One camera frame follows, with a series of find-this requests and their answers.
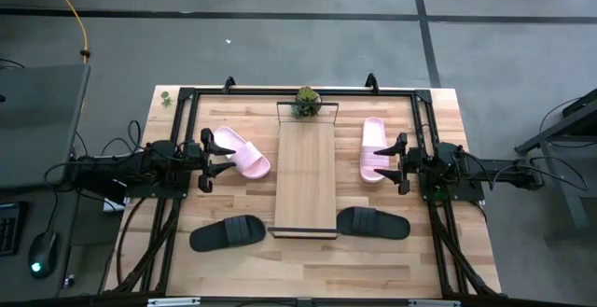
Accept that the grey computer case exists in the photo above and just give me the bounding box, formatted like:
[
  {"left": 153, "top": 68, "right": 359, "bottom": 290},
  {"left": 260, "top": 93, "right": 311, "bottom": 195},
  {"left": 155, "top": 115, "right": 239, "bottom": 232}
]
[{"left": 0, "top": 63, "right": 91, "bottom": 191}]

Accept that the potted succulent plant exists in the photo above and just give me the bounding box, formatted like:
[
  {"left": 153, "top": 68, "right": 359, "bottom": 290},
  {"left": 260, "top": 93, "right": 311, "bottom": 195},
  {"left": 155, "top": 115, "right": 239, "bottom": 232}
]
[{"left": 291, "top": 85, "right": 324, "bottom": 119}]

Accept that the silver metal bracket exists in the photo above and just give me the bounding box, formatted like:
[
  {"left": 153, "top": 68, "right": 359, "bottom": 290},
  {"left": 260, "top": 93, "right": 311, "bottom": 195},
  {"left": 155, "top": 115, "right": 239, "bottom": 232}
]
[
  {"left": 146, "top": 297, "right": 202, "bottom": 307},
  {"left": 409, "top": 298, "right": 462, "bottom": 307}
]

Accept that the black frame table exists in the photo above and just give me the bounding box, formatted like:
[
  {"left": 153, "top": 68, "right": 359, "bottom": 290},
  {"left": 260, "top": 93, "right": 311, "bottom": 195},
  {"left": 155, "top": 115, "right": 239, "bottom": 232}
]
[{"left": 513, "top": 87, "right": 597, "bottom": 234}]

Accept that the black computer mouse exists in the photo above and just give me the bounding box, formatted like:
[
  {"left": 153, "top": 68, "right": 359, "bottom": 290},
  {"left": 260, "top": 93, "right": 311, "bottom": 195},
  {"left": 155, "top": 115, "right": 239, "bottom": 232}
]
[{"left": 27, "top": 230, "right": 60, "bottom": 281}]

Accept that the black aluminium rig frame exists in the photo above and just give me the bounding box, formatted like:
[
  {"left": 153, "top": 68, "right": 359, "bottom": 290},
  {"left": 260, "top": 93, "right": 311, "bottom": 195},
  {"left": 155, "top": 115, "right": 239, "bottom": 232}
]
[{"left": 104, "top": 73, "right": 503, "bottom": 299}]

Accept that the dark grey desk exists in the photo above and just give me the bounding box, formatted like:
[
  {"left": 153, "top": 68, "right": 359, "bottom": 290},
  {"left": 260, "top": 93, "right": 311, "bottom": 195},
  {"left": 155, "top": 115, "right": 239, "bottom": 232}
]
[{"left": 0, "top": 175, "right": 125, "bottom": 301}]

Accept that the black keyboard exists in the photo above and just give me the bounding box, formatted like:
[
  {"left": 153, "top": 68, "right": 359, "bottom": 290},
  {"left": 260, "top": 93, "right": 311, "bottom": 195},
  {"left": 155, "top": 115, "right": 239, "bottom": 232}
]
[{"left": 0, "top": 202, "right": 22, "bottom": 258}]

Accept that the orange cable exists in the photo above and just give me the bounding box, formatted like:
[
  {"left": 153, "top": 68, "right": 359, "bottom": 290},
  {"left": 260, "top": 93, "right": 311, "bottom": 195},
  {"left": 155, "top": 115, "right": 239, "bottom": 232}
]
[{"left": 42, "top": 0, "right": 90, "bottom": 65}]

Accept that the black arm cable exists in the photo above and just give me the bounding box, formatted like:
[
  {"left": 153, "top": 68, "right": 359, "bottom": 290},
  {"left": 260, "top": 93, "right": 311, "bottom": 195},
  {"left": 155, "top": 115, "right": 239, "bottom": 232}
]
[
  {"left": 100, "top": 119, "right": 144, "bottom": 157},
  {"left": 492, "top": 154, "right": 590, "bottom": 192}
]

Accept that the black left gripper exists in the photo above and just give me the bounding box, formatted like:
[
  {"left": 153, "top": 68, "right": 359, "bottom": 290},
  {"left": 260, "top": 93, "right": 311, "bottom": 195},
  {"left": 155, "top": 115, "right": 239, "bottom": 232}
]
[{"left": 185, "top": 128, "right": 238, "bottom": 194}]

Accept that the white paper sheet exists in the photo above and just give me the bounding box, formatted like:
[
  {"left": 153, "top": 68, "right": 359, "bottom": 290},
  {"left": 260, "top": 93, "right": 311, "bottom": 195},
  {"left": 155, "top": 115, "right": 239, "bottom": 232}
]
[{"left": 102, "top": 180, "right": 131, "bottom": 214}]

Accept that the black slide sandal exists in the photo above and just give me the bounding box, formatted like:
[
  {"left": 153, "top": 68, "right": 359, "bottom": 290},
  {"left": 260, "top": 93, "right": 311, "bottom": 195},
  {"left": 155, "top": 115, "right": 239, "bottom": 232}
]
[
  {"left": 335, "top": 205, "right": 412, "bottom": 242},
  {"left": 188, "top": 214, "right": 268, "bottom": 254}
]

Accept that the wooden shelf with black frame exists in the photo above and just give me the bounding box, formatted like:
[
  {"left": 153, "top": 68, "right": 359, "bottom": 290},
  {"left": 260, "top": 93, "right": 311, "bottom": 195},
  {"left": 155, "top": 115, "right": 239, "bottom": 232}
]
[{"left": 267, "top": 101, "right": 340, "bottom": 241}]

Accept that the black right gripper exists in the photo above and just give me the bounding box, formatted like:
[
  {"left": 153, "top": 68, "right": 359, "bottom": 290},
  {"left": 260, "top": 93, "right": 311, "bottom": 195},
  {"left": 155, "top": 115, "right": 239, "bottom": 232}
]
[{"left": 372, "top": 133, "right": 437, "bottom": 195}]

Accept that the pink slide sandal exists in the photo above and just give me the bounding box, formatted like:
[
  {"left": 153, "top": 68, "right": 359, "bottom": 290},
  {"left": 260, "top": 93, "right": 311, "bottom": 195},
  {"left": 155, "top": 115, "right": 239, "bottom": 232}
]
[
  {"left": 358, "top": 116, "right": 390, "bottom": 185},
  {"left": 212, "top": 126, "right": 272, "bottom": 181}
]

